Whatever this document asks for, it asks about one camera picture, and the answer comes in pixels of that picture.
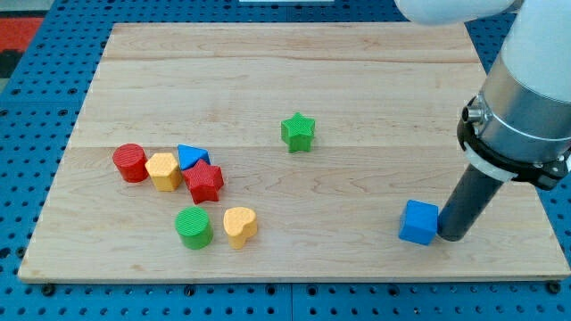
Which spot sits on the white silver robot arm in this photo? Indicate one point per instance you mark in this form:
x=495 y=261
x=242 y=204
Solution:
x=518 y=125

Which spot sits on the green star block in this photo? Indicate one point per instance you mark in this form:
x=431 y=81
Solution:
x=298 y=133

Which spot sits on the yellow heart block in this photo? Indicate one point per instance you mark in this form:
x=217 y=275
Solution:
x=240 y=224

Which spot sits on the red star block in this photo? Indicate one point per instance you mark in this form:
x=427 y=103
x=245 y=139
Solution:
x=203 y=181

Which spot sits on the light wooden board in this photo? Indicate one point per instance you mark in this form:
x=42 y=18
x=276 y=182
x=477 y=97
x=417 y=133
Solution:
x=386 y=99

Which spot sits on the blue triangle block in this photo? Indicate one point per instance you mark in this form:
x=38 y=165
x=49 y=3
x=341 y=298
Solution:
x=188 y=156

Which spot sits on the green cylinder block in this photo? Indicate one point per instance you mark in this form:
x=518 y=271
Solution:
x=194 y=228

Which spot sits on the yellow hexagon block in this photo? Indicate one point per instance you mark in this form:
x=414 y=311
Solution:
x=164 y=170

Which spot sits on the blue cube block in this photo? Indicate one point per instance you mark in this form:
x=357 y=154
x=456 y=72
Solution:
x=418 y=222

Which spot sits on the red cylinder block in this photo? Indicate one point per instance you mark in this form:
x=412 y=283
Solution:
x=130 y=160

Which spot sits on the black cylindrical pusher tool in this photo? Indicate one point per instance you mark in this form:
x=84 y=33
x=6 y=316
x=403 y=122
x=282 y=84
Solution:
x=466 y=203

